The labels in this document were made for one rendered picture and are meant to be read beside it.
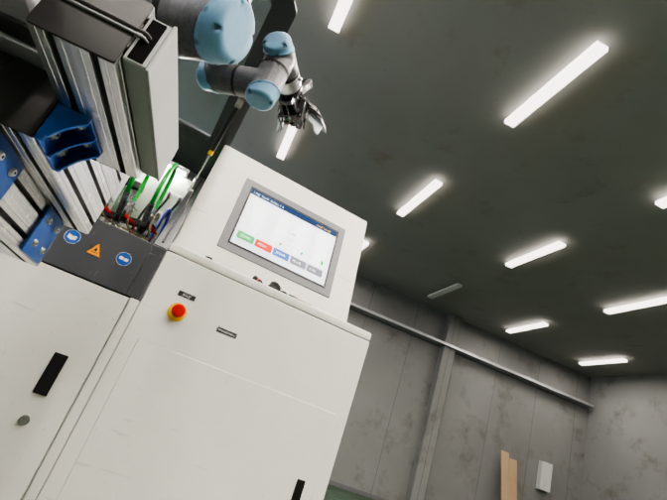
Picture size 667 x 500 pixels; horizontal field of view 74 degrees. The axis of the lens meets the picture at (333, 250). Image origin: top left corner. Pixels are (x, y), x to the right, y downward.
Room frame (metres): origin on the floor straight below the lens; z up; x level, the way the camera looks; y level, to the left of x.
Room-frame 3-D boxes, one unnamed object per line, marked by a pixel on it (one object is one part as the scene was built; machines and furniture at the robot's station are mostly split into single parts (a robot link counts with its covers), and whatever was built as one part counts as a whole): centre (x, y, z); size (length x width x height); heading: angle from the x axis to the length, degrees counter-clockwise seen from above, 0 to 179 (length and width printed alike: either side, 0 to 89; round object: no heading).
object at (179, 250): (1.45, 0.15, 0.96); 0.70 x 0.22 x 0.03; 109
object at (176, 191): (1.69, 0.72, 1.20); 0.13 x 0.03 x 0.31; 109
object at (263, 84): (0.90, 0.31, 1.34); 0.11 x 0.08 x 0.11; 75
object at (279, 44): (0.89, 0.29, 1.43); 0.11 x 0.08 x 0.09; 165
